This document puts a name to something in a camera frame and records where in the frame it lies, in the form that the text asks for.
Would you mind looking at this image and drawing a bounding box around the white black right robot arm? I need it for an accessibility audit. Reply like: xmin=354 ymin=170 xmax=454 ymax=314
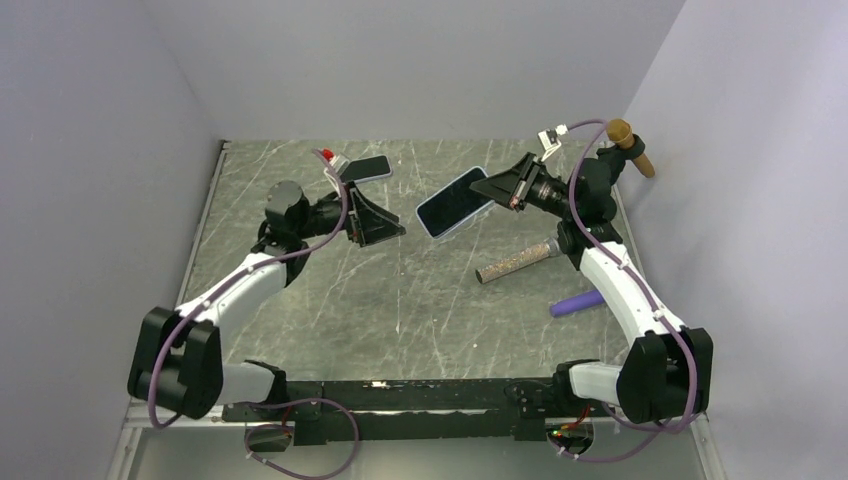
xmin=470 ymin=149 xmax=714 ymax=424

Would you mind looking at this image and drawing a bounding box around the black phone in lilac case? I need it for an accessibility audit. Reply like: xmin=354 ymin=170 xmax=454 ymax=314
xmin=340 ymin=155 xmax=393 ymax=184

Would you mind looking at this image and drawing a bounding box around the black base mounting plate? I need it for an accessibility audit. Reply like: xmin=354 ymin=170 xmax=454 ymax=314
xmin=222 ymin=378 xmax=605 ymax=446

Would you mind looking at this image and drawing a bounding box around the aluminium frame rail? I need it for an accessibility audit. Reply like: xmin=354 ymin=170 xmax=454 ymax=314
xmin=123 ymin=400 xmax=224 ymax=429

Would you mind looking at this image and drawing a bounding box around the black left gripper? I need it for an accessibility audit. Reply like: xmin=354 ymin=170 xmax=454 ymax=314
xmin=296 ymin=181 xmax=406 ymax=247

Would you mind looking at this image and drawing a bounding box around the glitter rhinestone microphone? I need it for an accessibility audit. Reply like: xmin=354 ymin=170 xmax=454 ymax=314
xmin=475 ymin=238 xmax=562 ymax=284

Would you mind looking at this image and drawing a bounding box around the black round mic stand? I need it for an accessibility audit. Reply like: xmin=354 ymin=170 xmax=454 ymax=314
xmin=580 ymin=135 xmax=645 ymax=221

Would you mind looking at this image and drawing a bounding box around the gold microphone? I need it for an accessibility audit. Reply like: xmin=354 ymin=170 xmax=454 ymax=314
xmin=606 ymin=118 xmax=656 ymax=178

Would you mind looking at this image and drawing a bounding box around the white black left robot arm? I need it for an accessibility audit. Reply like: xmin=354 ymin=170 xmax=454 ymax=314
xmin=127 ymin=180 xmax=406 ymax=420

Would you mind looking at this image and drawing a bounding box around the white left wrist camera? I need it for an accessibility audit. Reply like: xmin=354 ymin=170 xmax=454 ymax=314
xmin=320 ymin=149 xmax=351 ymax=188

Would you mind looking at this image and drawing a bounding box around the purple microphone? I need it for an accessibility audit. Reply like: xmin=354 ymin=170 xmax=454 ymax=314
xmin=549 ymin=290 xmax=604 ymax=318

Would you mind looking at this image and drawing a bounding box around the black phone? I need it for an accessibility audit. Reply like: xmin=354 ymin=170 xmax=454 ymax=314
xmin=340 ymin=155 xmax=393 ymax=184
xmin=415 ymin=166 xmax=494 ymax=239

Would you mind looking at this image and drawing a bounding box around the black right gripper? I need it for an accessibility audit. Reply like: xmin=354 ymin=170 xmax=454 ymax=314
xmin=471 ymin=152 xmax=578 ymax=220

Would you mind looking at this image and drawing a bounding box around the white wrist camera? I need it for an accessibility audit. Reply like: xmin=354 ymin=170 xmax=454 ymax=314
xmin=537 ymin=124 xmax=569 ymax=163
xmin=320 ymin=149 xmax=351 ymax=188

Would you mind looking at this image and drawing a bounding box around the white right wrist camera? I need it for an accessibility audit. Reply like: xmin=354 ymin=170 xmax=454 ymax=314
xmin=537 ymin=124 xmax=569 ymax=163

